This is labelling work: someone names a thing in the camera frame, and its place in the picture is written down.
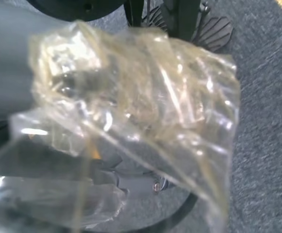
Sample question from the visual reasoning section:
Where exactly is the black robot waist shell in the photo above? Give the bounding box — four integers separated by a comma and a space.
26, 0, 126, 22

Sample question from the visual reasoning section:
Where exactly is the clear plastic wrap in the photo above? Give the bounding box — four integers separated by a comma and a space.
0, 19, 241, 233

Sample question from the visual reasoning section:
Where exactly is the thick black cable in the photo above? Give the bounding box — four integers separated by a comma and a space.
131, 193, 199, 233

